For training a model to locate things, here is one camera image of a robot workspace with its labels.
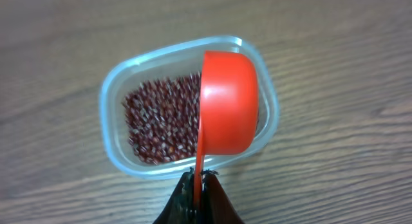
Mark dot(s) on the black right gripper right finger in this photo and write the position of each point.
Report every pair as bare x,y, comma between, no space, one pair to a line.
215,207

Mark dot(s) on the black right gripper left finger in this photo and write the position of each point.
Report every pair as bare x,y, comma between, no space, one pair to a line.
180,209

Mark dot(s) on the orange plastic measuring scoop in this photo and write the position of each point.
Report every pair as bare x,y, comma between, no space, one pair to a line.
229,105

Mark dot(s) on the pile of red beans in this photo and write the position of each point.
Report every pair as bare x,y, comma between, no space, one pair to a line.
163,119

